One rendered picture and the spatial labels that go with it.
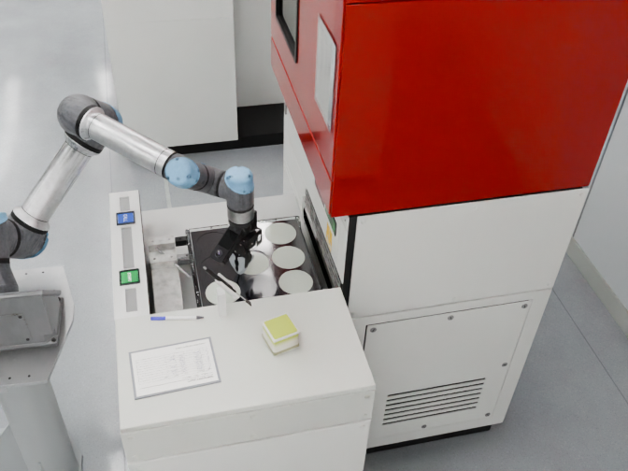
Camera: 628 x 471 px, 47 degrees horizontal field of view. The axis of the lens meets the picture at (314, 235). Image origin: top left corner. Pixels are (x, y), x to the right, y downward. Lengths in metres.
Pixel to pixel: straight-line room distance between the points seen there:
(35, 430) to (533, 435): 1.82
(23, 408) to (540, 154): 1.69
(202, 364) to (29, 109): 3.16
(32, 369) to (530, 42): 1.52
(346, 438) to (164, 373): 0.52
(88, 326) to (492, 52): 2.20
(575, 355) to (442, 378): 0.96
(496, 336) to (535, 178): 0.65
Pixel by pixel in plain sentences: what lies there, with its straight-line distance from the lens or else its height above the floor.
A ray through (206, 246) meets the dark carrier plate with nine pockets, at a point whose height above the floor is 0.90.
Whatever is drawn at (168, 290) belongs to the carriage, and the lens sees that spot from 2.17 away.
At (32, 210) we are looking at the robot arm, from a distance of 2.24.
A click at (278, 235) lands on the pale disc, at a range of 2.29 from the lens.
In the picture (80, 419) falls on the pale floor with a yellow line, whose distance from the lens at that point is 3.03.
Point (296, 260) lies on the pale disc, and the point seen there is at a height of 0.90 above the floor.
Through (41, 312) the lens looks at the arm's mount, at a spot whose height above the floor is 0.95.
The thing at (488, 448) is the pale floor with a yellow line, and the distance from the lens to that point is 2.97.
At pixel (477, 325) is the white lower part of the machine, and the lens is 2.39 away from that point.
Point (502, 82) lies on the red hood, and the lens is 1.80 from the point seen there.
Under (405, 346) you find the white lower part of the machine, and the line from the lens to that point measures 2.34.
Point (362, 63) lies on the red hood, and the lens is 1.63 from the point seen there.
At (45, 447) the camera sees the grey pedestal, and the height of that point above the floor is 0.29.
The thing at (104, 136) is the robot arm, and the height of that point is 1.34.
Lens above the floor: 2.43
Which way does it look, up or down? 42 degrees down
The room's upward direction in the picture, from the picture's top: 3 degrees clockwise
